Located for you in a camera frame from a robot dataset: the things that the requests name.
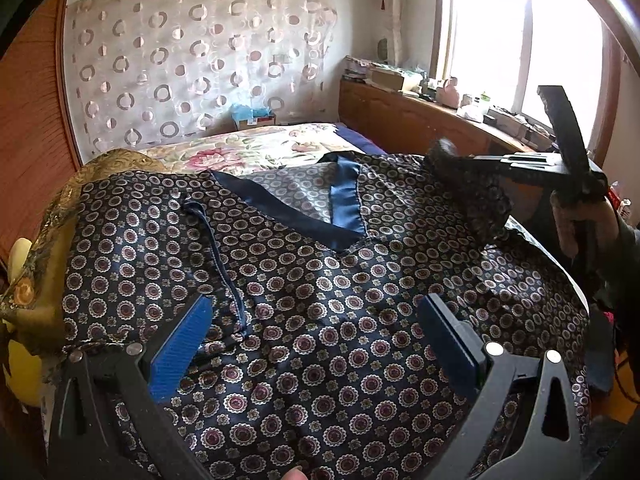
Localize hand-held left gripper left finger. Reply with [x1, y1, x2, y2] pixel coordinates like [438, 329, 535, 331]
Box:
[47, 294, 215, 480]

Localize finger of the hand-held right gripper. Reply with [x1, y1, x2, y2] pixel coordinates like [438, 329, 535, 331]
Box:
[470, 152, 558, 183]

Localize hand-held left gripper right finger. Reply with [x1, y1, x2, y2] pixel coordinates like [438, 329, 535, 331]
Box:
[417, 292, 583, 480]

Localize navy patterned pajama top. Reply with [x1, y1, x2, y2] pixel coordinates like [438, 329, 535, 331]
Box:
[60, 137, 598, 480]

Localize person's right forearm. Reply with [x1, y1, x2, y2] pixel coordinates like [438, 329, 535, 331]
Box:
[590, 200, 640, 326]

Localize person's right hand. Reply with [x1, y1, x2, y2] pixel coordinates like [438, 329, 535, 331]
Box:
[549, 191, 621, 261]

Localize white plastic bag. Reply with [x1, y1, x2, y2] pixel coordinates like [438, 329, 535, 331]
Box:
[457, 101, 485, 124]

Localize red and white box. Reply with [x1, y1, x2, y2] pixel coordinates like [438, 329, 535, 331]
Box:
[607, 181, 633, 217]

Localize long wooden cabinet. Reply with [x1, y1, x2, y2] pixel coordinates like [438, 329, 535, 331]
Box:
[339, 77, 556, 161]

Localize navy blue blanket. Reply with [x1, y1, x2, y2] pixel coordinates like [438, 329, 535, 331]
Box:
[334, 122, 388, 157]

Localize pile of boxes and books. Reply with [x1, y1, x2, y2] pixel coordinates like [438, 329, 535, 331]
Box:
[344, 54, 428, 97]

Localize yellow cushion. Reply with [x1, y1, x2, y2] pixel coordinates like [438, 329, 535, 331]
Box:
[0, 237, 48, 408]

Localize gold embroidered pillow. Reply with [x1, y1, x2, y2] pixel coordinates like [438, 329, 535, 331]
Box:
[0, 147, 156, 356]

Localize beige window curtain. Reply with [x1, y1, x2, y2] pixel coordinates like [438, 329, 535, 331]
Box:
[370, 0, 426, 68]

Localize pink floral quilt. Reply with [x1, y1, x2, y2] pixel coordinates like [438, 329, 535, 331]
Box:
[135, 122, 368, 178]

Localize cardboard box with blue bag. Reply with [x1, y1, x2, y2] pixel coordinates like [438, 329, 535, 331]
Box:
[231, 102, 277, 131]

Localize window with wooden frame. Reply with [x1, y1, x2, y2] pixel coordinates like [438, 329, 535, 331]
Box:
[432, 0, 623, 156]

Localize wooden wall panel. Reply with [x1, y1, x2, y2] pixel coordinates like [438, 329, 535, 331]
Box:
[0, 0, 83, 266]

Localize sheer ring-patterned curtain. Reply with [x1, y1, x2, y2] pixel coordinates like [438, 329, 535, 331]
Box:
[62, 0, 341, 156]

